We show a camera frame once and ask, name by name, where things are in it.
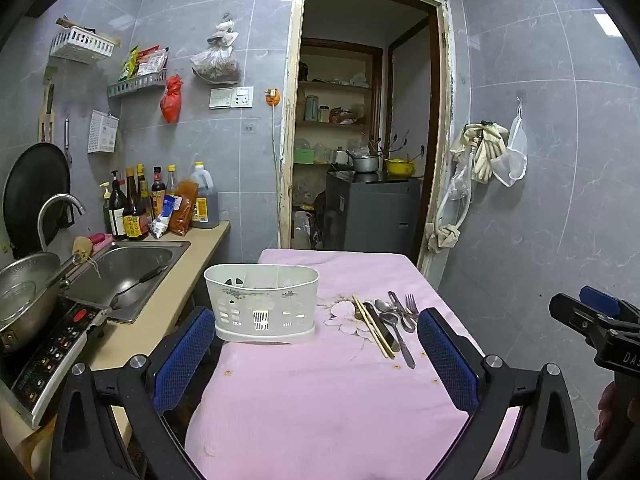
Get wooden shelf cabinet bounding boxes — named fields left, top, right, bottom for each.
left=294, top=37, right=384, bottom=211

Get chrome faucet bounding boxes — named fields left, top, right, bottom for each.
left=37, top=193, right=87, bottom=252

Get wooden door frame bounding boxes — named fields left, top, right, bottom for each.
left=277, top=0, right=459, bottom=283

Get steel kitchen sink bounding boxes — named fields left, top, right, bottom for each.
left=61, top=240, right=192, bottom=325

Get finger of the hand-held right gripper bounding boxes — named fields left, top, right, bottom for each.
left=580, top=286, right=640, bottom=328
left=549, top=294, right=608, bottom=341

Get orange spice packet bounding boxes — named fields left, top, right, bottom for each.
left=168, top=179, right=199, bottom=237

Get grey cabinet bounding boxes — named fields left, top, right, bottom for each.
left=324, top=170, right=422, bottom=257

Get loofah sponge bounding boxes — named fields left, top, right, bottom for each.
left=72, top=236, right=94, bottom=267

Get red plastic bag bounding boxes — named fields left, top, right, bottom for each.
left=160, top=75, right=182, bottom=125

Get wooden spatula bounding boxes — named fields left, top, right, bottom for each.
left=38, top=65, right=59, bottom=144

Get pink floral tablecloth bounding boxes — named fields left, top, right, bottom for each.
left=184, top=248, right=522, bottom=480

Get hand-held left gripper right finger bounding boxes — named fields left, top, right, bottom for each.
left=416, top=307, right=583, bottom=480

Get white box grater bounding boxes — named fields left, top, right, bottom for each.
left=87, top=109, right=120, bottom=155

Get yellow bowl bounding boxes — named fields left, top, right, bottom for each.
left=383, top=158, right=416, bottom=178

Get black frying pan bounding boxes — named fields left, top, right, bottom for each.
left=2, top=142, right=72, bottom=261

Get person's right hand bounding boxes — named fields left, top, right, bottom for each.
left=595, top=382, right=623, bottom=441

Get red snack packet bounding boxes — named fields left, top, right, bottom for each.
left=135, top=47, right=169, bottom=79

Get white cable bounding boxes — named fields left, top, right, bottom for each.
left=269, top=106, right=282, bottom=252

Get red cap dark bottle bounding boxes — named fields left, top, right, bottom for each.
left=150, top=166, right=168, bottom=219

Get metal pot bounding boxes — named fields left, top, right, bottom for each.
left=346, top=149, right=381, bottom=175

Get white wall switch panel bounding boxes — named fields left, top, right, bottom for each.
left=209, top=86, right=255, bottom=110

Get grey wall shelf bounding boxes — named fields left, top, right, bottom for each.
left=106, top=70, right=169, bottom=100

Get clear mesh bag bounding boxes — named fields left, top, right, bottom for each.
left=492, top=97, right=529, bottom=189

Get short metal spoon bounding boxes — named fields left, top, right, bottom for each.
left=374, top=299, right=419, bottom=320

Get green yellow snack packet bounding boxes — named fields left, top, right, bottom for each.
left=118, top=45, right=140, bottom=84

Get dark pump bottle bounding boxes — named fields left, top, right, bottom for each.
left=109, top=170, right=129, bottom=241

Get induction cooker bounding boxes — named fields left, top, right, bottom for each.
left=0, top=296, right=109, bottom=431

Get white work gloves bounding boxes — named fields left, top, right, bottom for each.
left=470, top=120, right=509, bottom=185

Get table knife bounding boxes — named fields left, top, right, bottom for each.
left=363, top=302, right=401, bottom=353

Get yellow cap dark bottle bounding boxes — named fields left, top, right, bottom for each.
left=136, top=163, right=154, bottom=222

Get steel wok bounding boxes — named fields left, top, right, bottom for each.
left=0, top=251, right=65, bottom=357

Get white wall basket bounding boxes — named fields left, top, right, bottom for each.
left=49, top=27, right=116, bottom=65

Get yellow pump bottle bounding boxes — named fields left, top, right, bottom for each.
left=99, top=182, right=114, bottom=234

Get knotted beige cloth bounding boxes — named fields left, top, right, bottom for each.
left=426, top=223, right=462, bottom=252

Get clear bag of dried goods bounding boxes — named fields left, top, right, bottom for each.
left=189, top=15, right=241, bottom=85

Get blue white packet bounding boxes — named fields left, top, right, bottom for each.
left=150, top=195, right=177, bottom=240

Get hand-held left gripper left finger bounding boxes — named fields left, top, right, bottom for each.
left=50, top=306, right=217, bottom=480

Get white plastic utensil caddy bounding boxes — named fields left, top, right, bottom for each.
left=203, top=263, right=320, bottom=345

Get crumpled clear plastic bag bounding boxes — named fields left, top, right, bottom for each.
left=449, top=147, right=474, bottom=202

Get large oil jug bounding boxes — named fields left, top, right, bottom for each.
left=189, top=161, right=221, bottom=230

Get long metal spoon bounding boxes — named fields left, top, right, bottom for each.
left=380, top=312, right=417, bottom=370

